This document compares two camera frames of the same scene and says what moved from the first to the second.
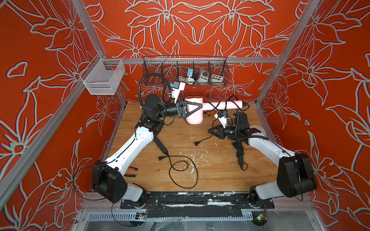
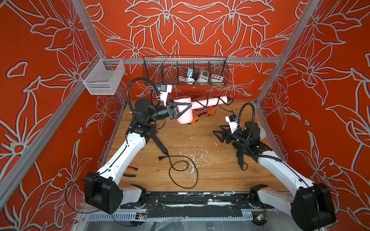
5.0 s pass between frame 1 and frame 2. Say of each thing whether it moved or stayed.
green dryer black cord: stayed
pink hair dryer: moved
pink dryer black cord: moved
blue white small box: stayed
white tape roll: stayed
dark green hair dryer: stayed
